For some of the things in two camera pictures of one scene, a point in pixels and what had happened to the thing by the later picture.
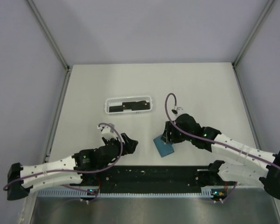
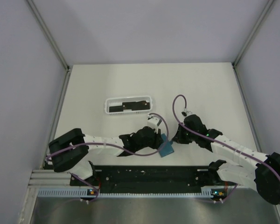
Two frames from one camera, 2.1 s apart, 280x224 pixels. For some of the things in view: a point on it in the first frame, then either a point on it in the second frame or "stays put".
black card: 115,108 stays put
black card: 136,106 stays put
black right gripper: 169,133 to 178,137
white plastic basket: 118,101 stays put
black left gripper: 129,147 to 158,140
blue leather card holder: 164,149 stays put
